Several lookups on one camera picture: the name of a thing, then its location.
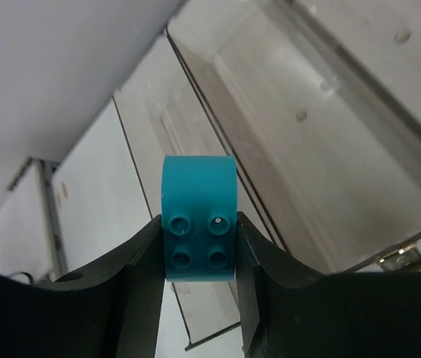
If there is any teal round lego brick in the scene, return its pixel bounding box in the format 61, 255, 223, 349
161, 156, 238, 282

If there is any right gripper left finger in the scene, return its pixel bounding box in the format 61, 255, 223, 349
0, 218, 163, 357

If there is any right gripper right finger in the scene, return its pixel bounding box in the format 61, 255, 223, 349
236, 213, 421, 357

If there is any clear acrylic bin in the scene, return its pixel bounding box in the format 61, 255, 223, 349
169, 1, 421, 273
114, 36, 243, 357

